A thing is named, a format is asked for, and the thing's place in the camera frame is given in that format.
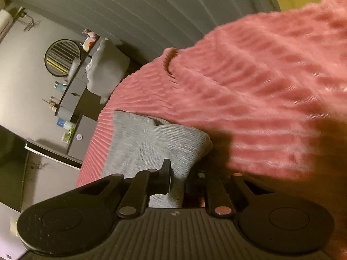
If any round black-framed mirror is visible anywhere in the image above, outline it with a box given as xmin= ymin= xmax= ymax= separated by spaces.
xmin=45 ymin=40 xmax=81 ymax=76

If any pink stuffed toy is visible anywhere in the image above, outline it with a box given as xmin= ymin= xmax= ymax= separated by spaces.
xmin=82 ymin=28 xmax=100 ymax=52

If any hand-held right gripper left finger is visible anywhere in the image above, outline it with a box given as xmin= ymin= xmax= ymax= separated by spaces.
xmin=89 ymin=159 xmax=172 ymax=218

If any white blue cup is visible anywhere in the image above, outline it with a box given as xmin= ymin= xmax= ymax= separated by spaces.
xmin=56 ymin=118 xmax=75 ymax=130

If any metal wall hanger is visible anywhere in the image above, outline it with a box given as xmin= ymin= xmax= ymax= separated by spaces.
xmin=18 ymin=7 xmax=38 ymax=32

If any white door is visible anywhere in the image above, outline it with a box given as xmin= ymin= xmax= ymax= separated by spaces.
xmin=20 ymin=138 xmax=83 ymax=213

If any white bottle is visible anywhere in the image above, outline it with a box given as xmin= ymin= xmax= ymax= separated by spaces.
xmin=69 ymin=58 xmax=81 ymax=78

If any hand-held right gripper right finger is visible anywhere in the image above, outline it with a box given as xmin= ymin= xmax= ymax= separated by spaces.
xmin=188 ymin=169 xmax=262 ymax=217

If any dark vanity desk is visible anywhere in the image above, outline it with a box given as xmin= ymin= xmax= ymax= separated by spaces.
xmin=54 ymin=46 xmax=109 ymax=121

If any small cosmetic bottle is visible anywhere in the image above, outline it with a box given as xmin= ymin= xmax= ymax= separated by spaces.
xmin=42 ymin=96 xmax=59 ymax=111

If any pink ribbed blanket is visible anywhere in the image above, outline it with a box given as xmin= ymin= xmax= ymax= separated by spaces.
xmin=76 ymin=0 xmax=347 ymax=252

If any grey towel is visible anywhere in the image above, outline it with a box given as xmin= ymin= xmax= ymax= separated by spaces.
xmin=101 ymin=110 xmax=213 ymax=208

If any grey cabinet with round knob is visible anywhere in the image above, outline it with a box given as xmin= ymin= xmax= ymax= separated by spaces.
xmin=67 ymin=114 xmax=98 ymax=158

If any white air conditioner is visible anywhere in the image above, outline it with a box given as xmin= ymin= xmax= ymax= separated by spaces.
xmin=0 ymin=9 xmax=14 ymax=41

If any white fluffy chair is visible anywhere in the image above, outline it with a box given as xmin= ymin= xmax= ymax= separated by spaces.
xmin=86 ymin=38 xmax=131 ymax=105

